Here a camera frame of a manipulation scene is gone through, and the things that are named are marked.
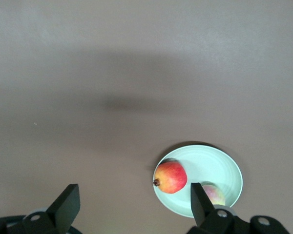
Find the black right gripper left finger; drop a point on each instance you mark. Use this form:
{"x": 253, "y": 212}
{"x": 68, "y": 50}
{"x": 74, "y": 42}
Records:
{"x": 56, "y": 212}

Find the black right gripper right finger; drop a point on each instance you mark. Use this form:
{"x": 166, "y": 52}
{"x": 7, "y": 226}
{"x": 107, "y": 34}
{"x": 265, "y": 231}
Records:
{"x": 210, "y": 217}

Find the peach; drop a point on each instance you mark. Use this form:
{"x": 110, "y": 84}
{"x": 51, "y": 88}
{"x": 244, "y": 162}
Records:
{"x": 216, "y": 195}

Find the pale green round plate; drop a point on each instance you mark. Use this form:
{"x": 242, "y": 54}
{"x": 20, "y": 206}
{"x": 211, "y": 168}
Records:
{"x": 210, "y": 165}

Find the brown table cloth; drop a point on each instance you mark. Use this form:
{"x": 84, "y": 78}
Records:
{"x": 136, "y": 73}

